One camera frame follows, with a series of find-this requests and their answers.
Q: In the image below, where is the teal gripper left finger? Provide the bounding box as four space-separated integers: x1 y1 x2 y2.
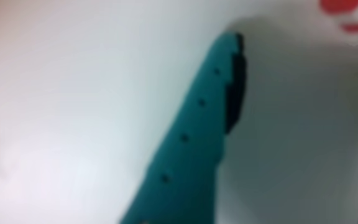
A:
118 30 248 224

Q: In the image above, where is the red white striped cube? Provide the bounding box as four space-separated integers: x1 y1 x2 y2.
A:
318 0 358 34

